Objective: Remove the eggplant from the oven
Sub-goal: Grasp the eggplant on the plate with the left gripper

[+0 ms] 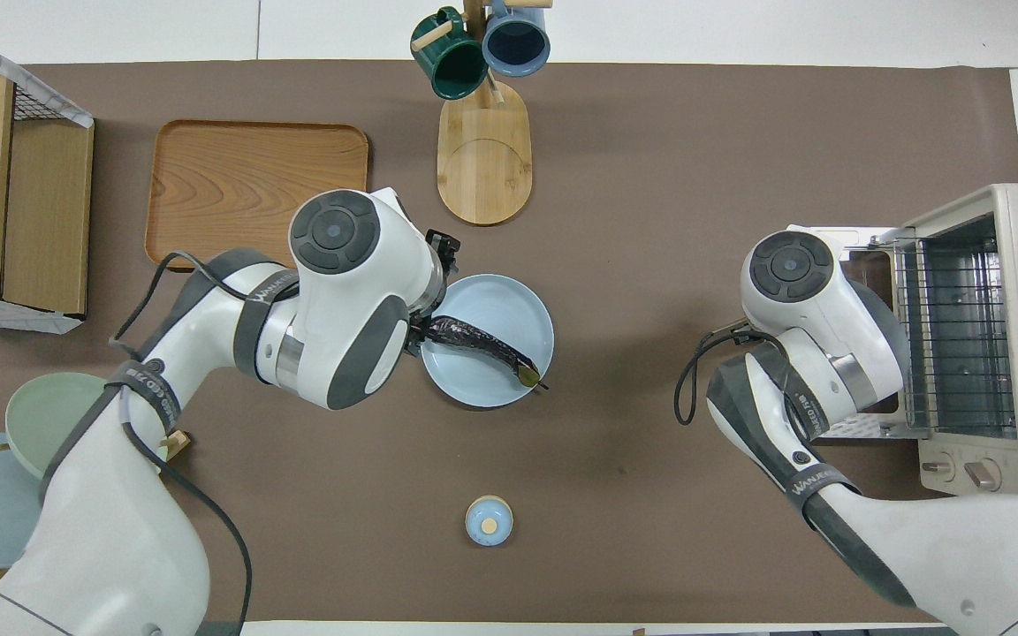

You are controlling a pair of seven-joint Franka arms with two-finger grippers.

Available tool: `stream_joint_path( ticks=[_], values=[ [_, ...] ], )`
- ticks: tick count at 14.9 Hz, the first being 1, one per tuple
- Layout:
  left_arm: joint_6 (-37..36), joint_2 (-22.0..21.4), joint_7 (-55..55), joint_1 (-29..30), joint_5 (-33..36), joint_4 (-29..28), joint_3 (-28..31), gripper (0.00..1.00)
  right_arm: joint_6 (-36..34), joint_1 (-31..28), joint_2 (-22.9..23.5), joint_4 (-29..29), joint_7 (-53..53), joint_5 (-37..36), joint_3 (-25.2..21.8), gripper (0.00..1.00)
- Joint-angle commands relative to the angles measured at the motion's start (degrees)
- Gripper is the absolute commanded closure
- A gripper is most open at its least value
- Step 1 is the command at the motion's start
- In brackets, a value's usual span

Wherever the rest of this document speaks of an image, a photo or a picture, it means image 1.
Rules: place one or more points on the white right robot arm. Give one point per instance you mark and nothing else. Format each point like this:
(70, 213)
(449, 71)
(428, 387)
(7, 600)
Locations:
(827, 353)

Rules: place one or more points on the pale green plate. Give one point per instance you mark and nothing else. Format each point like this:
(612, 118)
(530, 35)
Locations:
(49, 415)

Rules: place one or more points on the blue mug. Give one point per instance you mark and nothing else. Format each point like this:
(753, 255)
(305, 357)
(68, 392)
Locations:
(516, 40)

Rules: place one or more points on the wooden serving tray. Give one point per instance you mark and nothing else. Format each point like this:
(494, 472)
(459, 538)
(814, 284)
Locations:
(226, 185)

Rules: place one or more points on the dark green mug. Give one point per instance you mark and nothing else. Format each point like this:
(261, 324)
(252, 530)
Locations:
(454, 64)

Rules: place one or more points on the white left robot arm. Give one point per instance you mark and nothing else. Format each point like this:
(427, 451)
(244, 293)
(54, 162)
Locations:
(208, 371)

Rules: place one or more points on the silver oven knob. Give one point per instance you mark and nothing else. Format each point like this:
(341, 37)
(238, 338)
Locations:
(983, 475)
(938, 466)

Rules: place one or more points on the dark purple eggplant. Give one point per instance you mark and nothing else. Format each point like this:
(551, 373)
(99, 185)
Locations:
(487, 343)

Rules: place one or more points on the wooden plate rack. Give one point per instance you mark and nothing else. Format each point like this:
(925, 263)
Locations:
(177, 444)

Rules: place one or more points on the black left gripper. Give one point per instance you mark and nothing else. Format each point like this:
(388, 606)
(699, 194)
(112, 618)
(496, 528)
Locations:
(445, 256)

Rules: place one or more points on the brown table mat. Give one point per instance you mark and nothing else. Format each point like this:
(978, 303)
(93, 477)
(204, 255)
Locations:
(633, 221)

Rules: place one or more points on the metal oven grill rack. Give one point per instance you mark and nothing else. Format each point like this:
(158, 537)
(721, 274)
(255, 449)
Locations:
(960, 336)

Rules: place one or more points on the light blue plate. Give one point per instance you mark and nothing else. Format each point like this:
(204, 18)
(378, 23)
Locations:
(500, 305)

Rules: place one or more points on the small blue knobbed lid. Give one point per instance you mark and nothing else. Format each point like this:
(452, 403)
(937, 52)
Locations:
(489, 521)

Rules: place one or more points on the glass oven door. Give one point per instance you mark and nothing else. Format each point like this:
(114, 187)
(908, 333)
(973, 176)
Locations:
(867, 246)

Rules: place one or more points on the wooden mug tree stand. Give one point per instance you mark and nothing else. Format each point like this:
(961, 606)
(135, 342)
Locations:
(484, 168)

